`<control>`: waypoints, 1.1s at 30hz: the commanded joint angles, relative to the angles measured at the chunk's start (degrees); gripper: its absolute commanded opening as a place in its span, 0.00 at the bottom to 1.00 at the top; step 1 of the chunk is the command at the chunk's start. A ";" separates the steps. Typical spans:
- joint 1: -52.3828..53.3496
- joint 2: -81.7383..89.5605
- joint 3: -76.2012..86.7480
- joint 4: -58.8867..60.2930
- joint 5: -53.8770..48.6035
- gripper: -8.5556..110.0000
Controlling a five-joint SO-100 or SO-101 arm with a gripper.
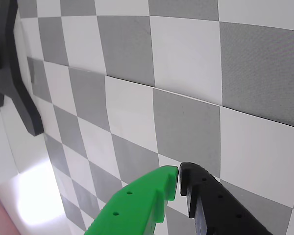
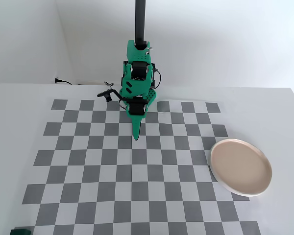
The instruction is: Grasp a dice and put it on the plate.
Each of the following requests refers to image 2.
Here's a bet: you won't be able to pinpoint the green gripper black servo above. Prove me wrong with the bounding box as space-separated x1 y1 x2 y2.
125 96 149 141

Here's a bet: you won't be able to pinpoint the dark green cube dice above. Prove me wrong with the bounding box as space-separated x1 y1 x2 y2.
10 227 31 235

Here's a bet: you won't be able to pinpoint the green five-joint robot arm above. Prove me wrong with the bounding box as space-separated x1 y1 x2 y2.
119 40 161 98

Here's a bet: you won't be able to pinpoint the beige round plate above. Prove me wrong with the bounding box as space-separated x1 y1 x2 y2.
209 138 273 197

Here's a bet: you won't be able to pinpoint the grey white checkerboard mat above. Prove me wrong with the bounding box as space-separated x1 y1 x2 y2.
13 99 262 235

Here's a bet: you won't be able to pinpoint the black vertical pole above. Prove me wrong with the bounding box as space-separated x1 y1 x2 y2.
134 0 147 48

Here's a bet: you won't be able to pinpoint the black wrist camera board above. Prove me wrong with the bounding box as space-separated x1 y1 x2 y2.
96 88 121 103

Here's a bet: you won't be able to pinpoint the black servo wire loop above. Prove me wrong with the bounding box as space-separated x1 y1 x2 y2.
152 69 162 89

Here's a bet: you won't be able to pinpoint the black wall plug cable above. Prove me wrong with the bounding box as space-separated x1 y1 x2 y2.
54 77 75 86

